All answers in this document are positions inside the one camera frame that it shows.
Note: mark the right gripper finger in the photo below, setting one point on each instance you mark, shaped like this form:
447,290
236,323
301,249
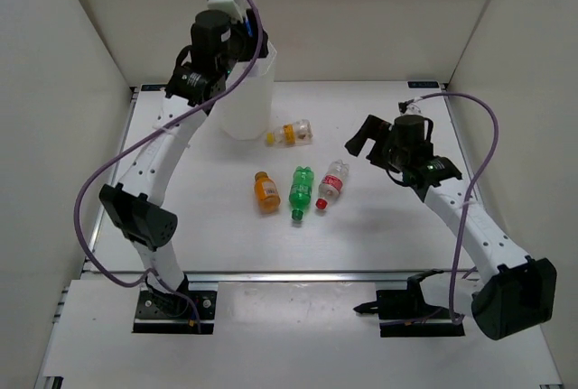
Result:
376,129
354,145

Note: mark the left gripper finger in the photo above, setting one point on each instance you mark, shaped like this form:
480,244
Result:
254,21
259,43

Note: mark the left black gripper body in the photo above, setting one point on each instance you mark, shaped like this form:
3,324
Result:
237,47

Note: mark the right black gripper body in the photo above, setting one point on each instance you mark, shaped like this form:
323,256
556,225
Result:
397,157

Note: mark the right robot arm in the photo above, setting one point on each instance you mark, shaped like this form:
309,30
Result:
514,291

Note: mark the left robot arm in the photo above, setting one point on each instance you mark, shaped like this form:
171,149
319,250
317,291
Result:
135,204

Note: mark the white octagonal plastic bin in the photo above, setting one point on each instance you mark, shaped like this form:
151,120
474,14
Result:
245,113

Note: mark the clear bottle red label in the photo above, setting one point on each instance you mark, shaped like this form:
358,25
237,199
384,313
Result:
332,184

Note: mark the clear bottle yellow cap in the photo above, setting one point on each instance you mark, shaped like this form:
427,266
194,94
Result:
296,133

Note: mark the green plastic bottle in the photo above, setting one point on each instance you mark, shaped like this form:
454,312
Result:
300,195

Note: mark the orange plastic bottle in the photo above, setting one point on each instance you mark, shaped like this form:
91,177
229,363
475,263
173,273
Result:
267,195

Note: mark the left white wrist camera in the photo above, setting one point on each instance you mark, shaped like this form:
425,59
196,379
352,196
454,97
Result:
233,8

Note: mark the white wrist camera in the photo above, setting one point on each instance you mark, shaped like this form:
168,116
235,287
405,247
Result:
233,8
410,107

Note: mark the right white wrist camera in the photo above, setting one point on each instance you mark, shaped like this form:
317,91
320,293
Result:
410,107

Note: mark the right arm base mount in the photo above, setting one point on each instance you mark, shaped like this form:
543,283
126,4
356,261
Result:
406,308

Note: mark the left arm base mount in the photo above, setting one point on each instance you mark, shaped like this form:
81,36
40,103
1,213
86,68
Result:
166,314

